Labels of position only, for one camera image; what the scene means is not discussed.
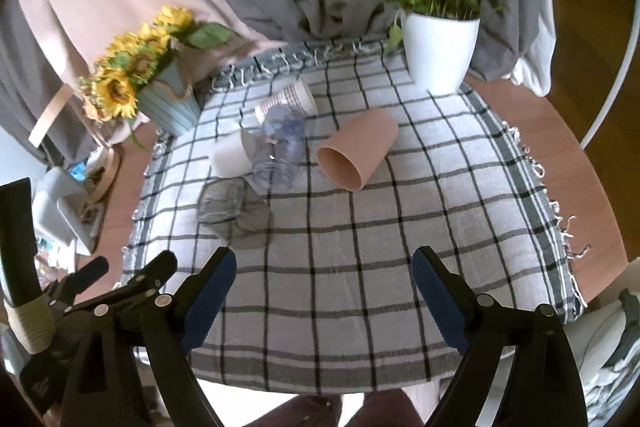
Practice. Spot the curved wooden strip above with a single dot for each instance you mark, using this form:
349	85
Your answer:
47	119

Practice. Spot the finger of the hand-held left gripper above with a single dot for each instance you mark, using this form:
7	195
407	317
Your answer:
85	277
150	274

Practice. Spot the white cup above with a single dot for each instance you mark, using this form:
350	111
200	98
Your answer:
227	157

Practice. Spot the white grey cloth bundle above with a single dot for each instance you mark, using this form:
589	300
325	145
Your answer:
605	357

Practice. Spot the clear plastic bottle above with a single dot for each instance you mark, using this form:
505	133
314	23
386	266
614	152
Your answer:
280	152

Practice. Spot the striped paper cup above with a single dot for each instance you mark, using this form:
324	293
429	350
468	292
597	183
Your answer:
297	99

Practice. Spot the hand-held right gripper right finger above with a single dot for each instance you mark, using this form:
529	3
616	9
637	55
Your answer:
441	302

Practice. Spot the checkered tablecloth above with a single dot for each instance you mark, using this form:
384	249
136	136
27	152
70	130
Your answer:
350	257

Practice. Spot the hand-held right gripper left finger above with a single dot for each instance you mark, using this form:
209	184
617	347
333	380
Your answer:
210	302

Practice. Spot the clear glass cup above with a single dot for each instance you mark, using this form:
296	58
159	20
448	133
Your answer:
240	217

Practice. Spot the green plant in white pot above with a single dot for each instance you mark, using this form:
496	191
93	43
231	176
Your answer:
437	47

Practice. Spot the white plastic box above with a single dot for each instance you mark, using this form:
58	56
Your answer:
55	202

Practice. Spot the round wooden stand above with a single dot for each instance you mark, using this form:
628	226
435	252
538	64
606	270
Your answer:
107	177

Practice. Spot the white sheer curtain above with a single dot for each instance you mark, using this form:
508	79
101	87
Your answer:
537	32

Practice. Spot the white curved tube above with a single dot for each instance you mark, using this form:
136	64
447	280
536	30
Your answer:
612	87

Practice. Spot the pink cup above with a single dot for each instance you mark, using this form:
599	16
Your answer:
367	142

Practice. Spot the sunflowers in blue pot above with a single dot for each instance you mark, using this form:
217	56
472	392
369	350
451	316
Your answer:
167	104

